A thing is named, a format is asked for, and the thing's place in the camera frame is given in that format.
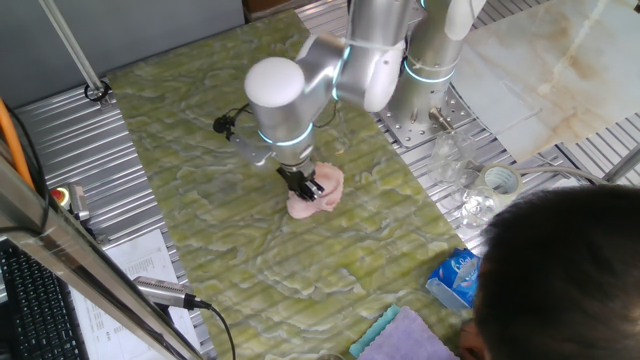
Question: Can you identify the person's head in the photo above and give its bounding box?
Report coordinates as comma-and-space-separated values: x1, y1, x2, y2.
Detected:
457, 184, 640, 360

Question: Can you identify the silver ribbed camera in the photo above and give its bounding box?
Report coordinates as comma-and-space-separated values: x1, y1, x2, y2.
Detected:
132, 275, 199, 311

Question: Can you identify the black ring at pole foot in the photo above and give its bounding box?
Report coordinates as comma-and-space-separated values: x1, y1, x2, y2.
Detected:
83, 79, 112, 104

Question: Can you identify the teal cloth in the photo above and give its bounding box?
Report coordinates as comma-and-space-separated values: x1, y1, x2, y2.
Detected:
348, 303, 402, 359

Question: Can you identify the white marble pattern sheet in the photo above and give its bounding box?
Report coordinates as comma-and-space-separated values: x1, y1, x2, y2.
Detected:
449, 0, 640, 164

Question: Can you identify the black keyboard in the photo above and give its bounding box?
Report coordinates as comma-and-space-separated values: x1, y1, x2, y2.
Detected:
0, 239, 91, 360

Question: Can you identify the black round cable plug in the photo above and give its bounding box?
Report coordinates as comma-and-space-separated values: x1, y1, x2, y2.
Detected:
212, 114, 236, 135

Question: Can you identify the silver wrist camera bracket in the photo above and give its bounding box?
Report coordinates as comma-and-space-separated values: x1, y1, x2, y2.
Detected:
227, 134, 274, 167

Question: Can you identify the orange tube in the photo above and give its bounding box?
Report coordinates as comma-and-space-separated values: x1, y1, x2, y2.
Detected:
0, 97, 36, 191

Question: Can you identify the blue tissue pack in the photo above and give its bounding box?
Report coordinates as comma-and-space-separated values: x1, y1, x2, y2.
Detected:
425, 248, 482, 310

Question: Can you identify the aluminium pole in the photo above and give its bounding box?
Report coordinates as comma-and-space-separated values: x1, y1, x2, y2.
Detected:
37, 0, 109, 96

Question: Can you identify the shiny metal frame bar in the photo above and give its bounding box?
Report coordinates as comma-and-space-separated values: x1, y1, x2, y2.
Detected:
0, 144, 206, 360

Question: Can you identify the beige tape roll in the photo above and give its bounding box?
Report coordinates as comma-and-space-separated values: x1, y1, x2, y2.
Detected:
474, 162, 524, 206

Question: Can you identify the black camera cable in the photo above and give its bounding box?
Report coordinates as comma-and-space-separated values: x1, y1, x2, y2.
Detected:
192, 298, 237, 360

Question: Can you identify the purple cloth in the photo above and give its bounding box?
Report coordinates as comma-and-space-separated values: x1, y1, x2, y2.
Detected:
357, 305, 461, 360

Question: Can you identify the grey hose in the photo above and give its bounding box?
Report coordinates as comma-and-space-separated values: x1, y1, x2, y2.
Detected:
514, 166, 614, 186

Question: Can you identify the clear glass beaker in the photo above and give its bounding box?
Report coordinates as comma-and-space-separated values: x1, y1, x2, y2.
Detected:
428, 130, 477, 184
457, 169, 501, 229

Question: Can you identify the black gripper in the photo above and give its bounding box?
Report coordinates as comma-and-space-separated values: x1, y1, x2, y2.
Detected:
276, 160, 326, 202

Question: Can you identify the red emergency stop button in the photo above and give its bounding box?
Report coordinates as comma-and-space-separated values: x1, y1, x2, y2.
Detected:
49, 184, 71, 208

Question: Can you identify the pink fluffy cloth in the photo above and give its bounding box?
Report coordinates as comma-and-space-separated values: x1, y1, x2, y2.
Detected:
286, 161, 346, 220

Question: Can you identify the green marble pattern mat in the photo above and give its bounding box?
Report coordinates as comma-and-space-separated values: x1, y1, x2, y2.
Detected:
106, 9, 474, 360

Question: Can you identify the printed table paper sheet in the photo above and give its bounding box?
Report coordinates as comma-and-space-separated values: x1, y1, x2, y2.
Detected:
69, 228, 201, 360

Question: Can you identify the thin black cable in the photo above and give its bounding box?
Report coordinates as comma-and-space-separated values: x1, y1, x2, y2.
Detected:
0, 107, 51, 236

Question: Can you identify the aluminium profile bar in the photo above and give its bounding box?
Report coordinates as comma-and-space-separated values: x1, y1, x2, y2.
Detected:
602, 144, 640, 184

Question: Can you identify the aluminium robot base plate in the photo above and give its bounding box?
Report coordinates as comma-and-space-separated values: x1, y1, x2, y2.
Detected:
372, 82, 476, 150

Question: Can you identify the grey metal camera box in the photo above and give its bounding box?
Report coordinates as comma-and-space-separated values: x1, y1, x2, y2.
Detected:
67, 182, 91, 221

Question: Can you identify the white paper with text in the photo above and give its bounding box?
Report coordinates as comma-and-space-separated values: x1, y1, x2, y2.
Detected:
549, 177, 589, 191

